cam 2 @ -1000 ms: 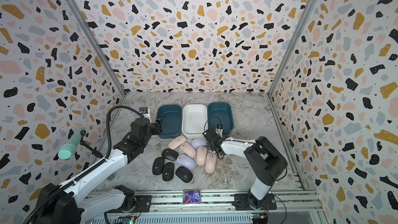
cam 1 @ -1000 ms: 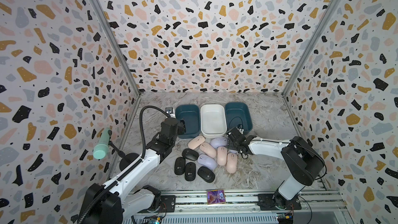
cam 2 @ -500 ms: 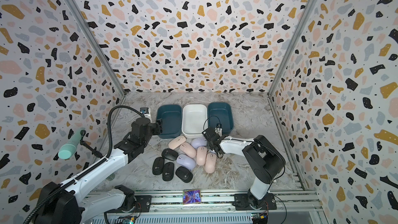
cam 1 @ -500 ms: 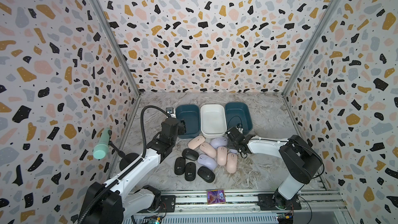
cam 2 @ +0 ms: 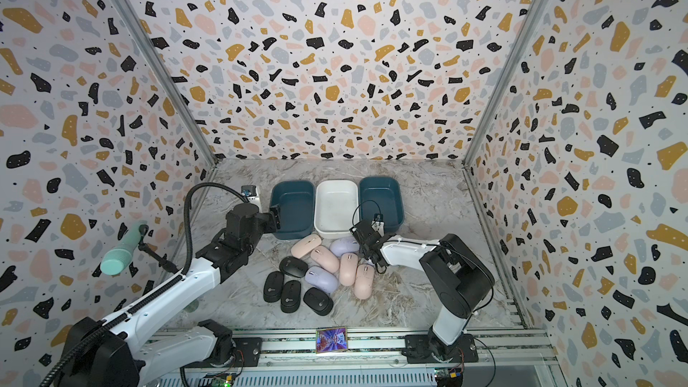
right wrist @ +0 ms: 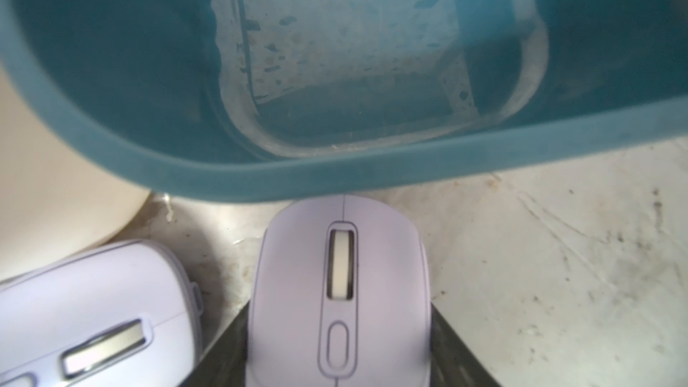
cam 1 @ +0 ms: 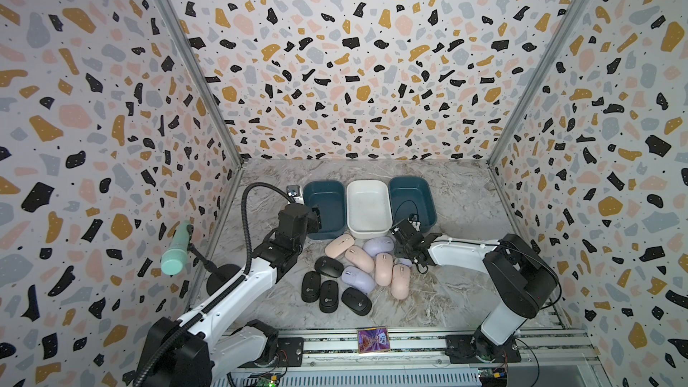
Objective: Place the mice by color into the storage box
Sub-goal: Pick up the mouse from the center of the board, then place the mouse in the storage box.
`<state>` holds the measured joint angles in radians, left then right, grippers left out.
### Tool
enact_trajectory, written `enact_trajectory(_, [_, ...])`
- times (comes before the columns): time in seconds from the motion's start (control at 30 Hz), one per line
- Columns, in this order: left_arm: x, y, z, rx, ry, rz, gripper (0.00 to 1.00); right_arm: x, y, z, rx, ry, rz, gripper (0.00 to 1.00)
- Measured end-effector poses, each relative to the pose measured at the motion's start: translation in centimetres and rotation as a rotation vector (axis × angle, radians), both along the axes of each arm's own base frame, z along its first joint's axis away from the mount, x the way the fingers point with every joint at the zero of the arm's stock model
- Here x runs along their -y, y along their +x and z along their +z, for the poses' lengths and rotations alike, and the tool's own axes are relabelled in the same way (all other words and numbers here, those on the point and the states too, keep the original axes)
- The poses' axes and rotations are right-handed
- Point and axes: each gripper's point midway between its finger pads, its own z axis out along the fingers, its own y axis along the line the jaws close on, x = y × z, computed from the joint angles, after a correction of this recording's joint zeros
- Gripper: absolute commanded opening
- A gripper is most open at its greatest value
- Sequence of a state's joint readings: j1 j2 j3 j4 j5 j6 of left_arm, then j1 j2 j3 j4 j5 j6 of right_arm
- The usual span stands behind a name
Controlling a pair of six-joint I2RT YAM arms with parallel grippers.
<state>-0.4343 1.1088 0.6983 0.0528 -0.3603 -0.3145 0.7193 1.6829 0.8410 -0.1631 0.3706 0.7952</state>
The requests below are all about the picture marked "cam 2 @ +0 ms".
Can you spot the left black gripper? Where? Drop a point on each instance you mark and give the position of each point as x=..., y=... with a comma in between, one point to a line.
x=275, y=221

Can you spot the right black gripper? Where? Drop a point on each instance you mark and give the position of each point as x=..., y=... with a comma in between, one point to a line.
x=364, y=252

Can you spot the pink mouse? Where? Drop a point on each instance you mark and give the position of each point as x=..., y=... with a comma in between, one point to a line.
x=325, y=258
x=363, y=286
x=305, y=246
x=348, y=269

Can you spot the purple mouse front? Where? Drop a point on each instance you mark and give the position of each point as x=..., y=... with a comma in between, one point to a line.
x=322, y=279

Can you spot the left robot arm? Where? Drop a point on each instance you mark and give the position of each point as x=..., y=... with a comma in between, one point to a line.
x=117, y=351

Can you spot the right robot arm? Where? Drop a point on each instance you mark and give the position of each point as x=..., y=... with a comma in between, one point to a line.
x=459, y=279

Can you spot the left teal storage box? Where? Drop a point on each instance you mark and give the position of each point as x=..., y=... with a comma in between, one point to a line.
x=296, y=203

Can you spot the teal storage box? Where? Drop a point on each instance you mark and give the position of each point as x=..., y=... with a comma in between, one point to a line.
x=296, y=203
x=381, y=195

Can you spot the right teal storage box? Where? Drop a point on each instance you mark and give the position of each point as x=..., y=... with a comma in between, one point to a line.
x=381, y=195

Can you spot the white storage box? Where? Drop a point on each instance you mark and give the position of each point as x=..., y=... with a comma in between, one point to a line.
x=335, y=204

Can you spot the black mouse upper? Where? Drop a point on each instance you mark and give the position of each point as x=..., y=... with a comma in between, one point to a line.
x=293, y=267

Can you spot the black mouse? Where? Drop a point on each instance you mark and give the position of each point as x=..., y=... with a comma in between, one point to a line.
x=273, y=287
x=293, y=267
x=290, y=297
x=318, y=301

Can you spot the black mouse far left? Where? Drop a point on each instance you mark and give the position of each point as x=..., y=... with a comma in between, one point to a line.
x=273, y=287

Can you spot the black mouse right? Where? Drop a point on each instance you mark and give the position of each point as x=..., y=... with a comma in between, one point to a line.
x=318, y=301

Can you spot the black mouse middle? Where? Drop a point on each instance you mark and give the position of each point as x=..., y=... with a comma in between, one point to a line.
x=290, y=297

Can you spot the colourful small card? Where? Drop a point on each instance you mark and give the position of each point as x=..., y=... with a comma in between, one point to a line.
x=331, y=340

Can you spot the mint green bottle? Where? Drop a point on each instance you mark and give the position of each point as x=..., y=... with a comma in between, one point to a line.
x=119, y=257

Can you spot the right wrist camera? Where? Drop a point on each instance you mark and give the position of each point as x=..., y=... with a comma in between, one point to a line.
x=378, y=223

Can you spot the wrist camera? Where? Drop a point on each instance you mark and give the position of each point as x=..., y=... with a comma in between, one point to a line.
x=252, y=194
x=378, y=223

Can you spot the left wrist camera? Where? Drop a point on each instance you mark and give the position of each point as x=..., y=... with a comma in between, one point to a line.
x=252, y=194

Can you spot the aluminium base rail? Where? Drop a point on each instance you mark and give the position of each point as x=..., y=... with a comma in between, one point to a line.
x=396, y=349

